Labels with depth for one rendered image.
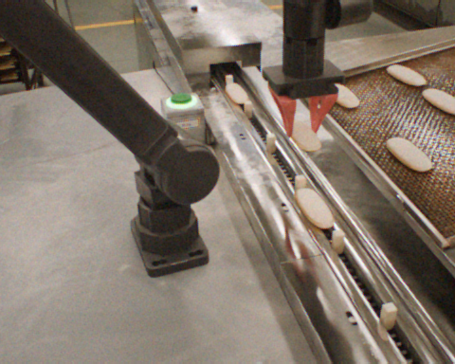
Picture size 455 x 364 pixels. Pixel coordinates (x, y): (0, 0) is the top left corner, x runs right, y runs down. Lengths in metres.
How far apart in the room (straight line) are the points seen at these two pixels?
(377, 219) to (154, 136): 0.37
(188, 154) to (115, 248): 0.20
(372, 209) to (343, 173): 0.11
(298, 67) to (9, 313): 0.49
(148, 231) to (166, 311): 0.11
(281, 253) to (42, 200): 0.42
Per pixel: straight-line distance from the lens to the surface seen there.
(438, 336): 0.63
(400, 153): 0.85
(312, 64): 0.75
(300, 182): 0.83
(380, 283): 0.69
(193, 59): 1.22
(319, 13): 0.74
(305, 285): 0.66
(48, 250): 0.82
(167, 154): 0.65
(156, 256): 0.75
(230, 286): 0.72
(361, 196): 0.89
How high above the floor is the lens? 1.31
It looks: 33 degrees down
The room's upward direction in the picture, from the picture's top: 2 degrees counter-clockwise
